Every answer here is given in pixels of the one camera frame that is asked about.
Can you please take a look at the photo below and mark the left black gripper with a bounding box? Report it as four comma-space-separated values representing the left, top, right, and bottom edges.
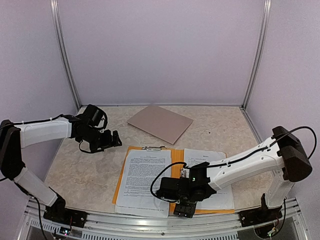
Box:
79, 125, 122, 154

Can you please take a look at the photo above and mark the white printed sheet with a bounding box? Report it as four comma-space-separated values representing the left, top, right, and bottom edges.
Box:
183, 148, 235, 211

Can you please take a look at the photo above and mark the white printed sheet dense text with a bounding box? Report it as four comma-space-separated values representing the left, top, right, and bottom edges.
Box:
114, 149, 172, 218

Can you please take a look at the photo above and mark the pink-brown file folder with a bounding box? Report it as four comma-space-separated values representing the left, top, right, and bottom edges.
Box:
127, 105, 193, 145

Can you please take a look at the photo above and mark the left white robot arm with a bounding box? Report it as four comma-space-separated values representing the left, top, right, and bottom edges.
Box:
0, 104, 122, 223

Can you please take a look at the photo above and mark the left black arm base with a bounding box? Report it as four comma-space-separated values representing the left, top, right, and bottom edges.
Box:
43, 194, 88, 228

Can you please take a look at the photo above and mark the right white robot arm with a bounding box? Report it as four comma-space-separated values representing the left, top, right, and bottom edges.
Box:
150, 126, 313, 222

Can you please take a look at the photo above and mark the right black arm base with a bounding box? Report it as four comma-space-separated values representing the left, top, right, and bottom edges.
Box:
238, 193, 283, 228

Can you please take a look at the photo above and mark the orange folder edge clip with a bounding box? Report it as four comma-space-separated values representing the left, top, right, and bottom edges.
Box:
141, 146, 166, 151

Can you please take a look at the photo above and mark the orange folder centre clip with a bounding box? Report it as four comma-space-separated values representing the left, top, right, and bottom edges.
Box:
180, 168, 188, 178

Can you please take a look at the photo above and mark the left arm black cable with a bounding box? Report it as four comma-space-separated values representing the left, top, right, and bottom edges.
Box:
0, 113, 108, 182

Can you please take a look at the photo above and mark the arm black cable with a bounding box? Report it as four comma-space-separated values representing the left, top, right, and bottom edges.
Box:
0, 113, 108, 182
149, 126, 318, 203

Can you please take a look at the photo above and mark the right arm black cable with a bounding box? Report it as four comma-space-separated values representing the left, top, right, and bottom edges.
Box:
149, 126, 318, 203

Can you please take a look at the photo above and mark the left aluminium frame post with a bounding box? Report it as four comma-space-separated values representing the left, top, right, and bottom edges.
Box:
50, 0, 82, 110

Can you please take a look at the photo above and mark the aluminium frame post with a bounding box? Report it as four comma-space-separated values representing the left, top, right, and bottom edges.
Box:
50, 0, 82, 110
241, 0, 272, 112

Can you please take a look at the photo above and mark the right aluminium frame post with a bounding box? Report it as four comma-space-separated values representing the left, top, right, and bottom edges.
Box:
241, 0, 272, 112

